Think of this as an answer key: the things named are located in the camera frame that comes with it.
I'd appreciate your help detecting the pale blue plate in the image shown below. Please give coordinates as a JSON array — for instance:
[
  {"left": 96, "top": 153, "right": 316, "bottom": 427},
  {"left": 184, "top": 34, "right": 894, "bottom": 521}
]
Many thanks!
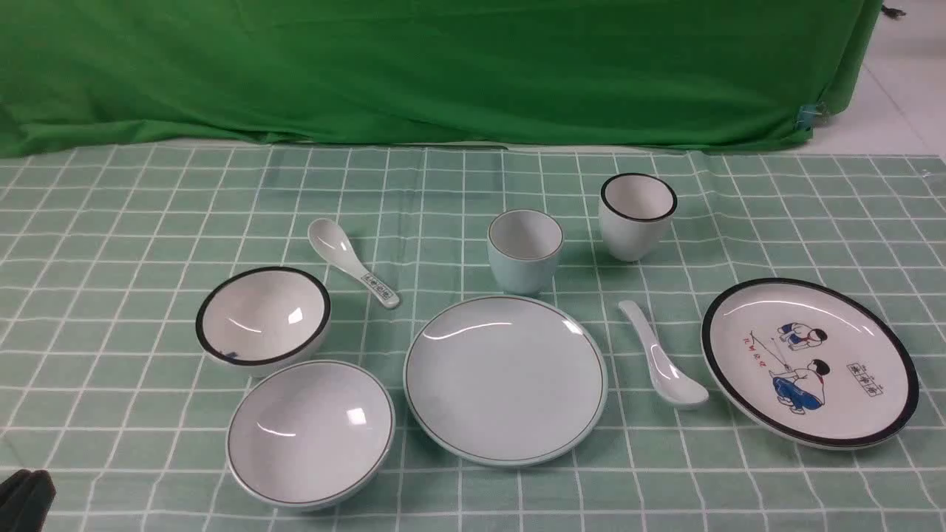
[{"left": 403, "top": 294, "right": 608, "bottom": 468}]

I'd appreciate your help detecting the white bowl black rim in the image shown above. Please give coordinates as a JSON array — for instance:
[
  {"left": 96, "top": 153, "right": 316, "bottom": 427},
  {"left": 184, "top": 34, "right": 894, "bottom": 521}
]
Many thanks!
[{"left": 194, "top": 266, "right": 333, "bottom": 377}]

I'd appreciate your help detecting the green backdrop cloth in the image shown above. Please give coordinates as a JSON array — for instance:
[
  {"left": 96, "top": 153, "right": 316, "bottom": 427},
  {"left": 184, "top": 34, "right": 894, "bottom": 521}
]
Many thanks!
[{"left": 1, "top": 1, "right": 881, "bottom": 157}]

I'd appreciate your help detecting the white spoon with pattern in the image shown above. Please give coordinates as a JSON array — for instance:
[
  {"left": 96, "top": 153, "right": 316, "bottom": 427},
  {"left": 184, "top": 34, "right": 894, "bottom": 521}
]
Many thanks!
[{"left": 307, "top": 218, "right": 400, "bottom": 309}]

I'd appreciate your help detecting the pale blue bowl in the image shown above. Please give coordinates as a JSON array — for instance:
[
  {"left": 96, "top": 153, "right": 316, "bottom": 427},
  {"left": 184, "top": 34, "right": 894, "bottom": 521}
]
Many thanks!
[{"left": 225, "top": 360, "right": 396, "bottom": 511}]

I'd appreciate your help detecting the blue clip on backdrop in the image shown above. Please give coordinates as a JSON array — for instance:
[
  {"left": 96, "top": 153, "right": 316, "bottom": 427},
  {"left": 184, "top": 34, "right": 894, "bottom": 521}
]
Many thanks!
[{"left": 794, "top": 103, "right": 822, "bottom": 131}]

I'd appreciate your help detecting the green checkered tablecloth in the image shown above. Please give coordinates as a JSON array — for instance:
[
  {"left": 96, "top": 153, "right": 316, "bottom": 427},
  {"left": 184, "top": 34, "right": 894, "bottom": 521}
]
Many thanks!
[{"left": 1, "top": 144, "right": 945, "bottom": 531}]

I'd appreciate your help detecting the pale blue cup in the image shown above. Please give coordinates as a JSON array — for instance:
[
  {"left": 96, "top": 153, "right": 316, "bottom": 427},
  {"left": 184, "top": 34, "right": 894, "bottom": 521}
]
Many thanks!
[{"left": 487, "top": 209, "right": 565, "bottom": 296}]

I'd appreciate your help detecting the plain white spoon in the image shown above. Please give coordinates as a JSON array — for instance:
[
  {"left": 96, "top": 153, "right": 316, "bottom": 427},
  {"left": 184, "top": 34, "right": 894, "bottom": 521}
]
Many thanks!
[{"left": 618, "top": 300, "right": 710, "bottom": 410}]

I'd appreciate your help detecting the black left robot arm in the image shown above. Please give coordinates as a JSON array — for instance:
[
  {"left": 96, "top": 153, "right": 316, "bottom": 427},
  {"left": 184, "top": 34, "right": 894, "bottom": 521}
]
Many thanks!
[{"left": 1, "top": 468, "right": 56, "bottom": 531}]

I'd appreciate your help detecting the white cup black rim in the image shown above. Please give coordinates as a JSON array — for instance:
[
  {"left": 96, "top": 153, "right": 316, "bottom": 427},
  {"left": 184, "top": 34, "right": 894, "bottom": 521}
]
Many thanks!
[{"left": 598, "top": 173, "right": 678, "bottom": 262}]

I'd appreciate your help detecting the white illustrated plate black rim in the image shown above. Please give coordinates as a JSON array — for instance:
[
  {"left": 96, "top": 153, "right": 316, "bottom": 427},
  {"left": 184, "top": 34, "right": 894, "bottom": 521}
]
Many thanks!
[{"left": 701, "top": 277, "right": 920, "bottom": 450}]

